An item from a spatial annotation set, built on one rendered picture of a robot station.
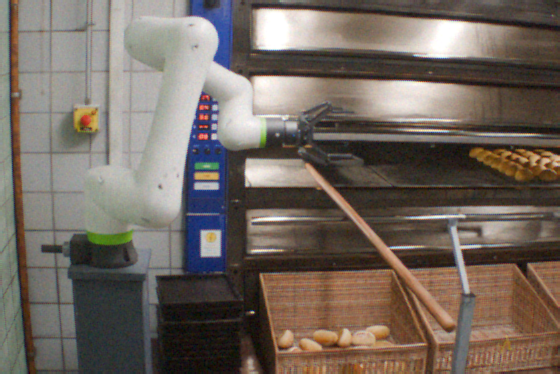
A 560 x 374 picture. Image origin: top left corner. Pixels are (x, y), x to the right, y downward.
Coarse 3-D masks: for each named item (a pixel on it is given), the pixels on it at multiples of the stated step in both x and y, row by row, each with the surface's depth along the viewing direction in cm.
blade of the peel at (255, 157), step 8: (256, 152) 351; (264, 152) 352; (272, 152) 353; (280, 152) 354; (288, 152) 355; (296, 152) 355; (312, 152) 357; (328, 152) 359; (336, 152) 360; (344, 152) 361; (248, 160) 322; (256, 160) 323; (264, 160) 323; (272, 160) 324; (280, 160) 325; (288, 160) 325; (296, 160) 326; (312, 160) 327; (344, 160) 329; (352, 160) 330; (360, 160) 330
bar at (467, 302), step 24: (288, 216) 244; (312, 216) 246; (336, 216) 247; (360, 216) 248; (384, 216) 249; (408, 216) 251; (432, 216) 252; (456, 216) 253; (480, 216) 255; (504, 216) 257; (528, 216) 258; (552, 216) 260; (456, 240) 250; (456, 264) 247; (456, 336) 242; (456, 360) 242
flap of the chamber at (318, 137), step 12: (444, 144) 290; (456, 144) 290; (468, 144) 281; (480, 144) 281; (492, 144) 281; (504, 144) 279; (516, 144) 278; (528, 144) 278; (540, 144) 277; (552, 144) 278
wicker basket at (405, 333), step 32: (288, 288) 284; (320, 288) 286; (352, 288) 288; (384, 288) 290; (288, 320) 283; (320, 320) 286; (352, 320) 288; (384, 320) 290; (416, 320) 262; (288, 352) 241; (320, 352) 243; (352, 352) 245; (384, 352) 248; (416, 352) 259
